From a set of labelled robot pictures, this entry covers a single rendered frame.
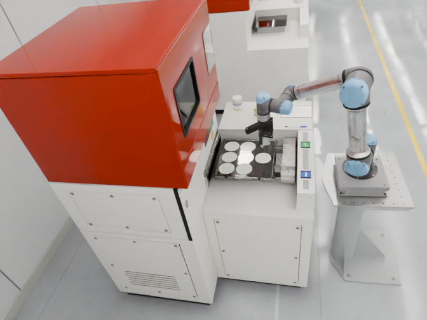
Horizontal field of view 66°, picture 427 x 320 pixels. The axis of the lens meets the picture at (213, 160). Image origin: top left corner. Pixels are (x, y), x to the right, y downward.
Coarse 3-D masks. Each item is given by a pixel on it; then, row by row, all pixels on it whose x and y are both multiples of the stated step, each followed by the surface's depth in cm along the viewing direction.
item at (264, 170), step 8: (224, 144) 223; (240, 144) 220; (256, 144) 218; (272, 144) 216; (224, 152) 216; (240, 152) 214; (248, 152) 213; (256, 152) 212; (264, 152) 211; (272, 152) 210; (240, 160) 208; (248, 160) 207; (272, 160) 204; (256, 168) 201; (264, 168) 200; (272, 168) 199; (232, 176) 199; (240, 176) 198; (248, 176) 197; (256, 176) 196; (264, 176) 195
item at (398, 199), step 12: (384, 156) 205; (324, 168) 204; (384, 168) 197; (396, 168) 196; (324, 180) 197; (396, 180) 189; (336, 192) 189; (396, 192) 183; (408, 192) 182; (336, 204) 182; (348, 204) 181; (360, 204) 180; (372, 204) 179; (384, 204) 178; (396, 204) 177; (408, 204) 176
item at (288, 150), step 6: (288, 144) 217; (294, 144) 216; (288, 150) 212; (294, 150) 211; (282, 156) 209; (288, 156) 208; (294, 156) 207; (288, 162) 204; (294, 162) 203; (282, 180) 194; (288, 180) 193; (294, 180) 192
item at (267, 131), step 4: (268, 120) 183; (272, 120) 183; (264, 124) 186; (268, 124) 185; (272, 124) 185; (264, 128) 188; (268, 128) 187; (272, 128) 187; (260, 132) 188; (264, 132) 187; (268, 132) 187; (272, 132) 186; (264, 136) 190; (268, 136) 190
